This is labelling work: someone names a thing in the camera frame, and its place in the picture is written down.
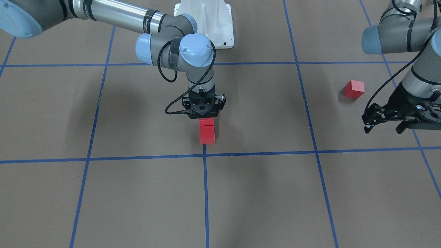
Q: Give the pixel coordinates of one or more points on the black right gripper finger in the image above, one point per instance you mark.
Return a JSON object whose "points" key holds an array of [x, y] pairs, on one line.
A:
{"points": [[186, 102], [220, 101]]}

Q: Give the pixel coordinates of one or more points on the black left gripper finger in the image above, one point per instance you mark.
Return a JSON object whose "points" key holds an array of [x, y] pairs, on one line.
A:
{"points": [[402, 127], [369, 126]]}

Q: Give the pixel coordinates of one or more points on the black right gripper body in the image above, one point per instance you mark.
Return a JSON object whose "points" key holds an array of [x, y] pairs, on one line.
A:
{"points": [[221, 102]]}

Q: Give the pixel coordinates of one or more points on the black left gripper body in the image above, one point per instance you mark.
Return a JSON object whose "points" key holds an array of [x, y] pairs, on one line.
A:
{"points": [[397, 103]]}

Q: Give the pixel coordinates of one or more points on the red block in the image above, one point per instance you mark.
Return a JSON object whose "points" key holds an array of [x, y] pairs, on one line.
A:
{"points": [[207, 134], [206, 122], [354, 89]]}

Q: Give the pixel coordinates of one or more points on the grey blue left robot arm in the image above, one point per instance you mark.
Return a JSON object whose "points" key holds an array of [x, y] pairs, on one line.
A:
{"points": [[399, 30]]}

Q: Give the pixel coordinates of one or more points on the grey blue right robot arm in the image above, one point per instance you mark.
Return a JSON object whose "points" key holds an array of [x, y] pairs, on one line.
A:
{"points": [[165, 41]]}

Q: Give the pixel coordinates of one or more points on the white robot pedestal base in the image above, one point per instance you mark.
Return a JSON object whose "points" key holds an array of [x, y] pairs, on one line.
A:
{"points": [[214, 20]]}

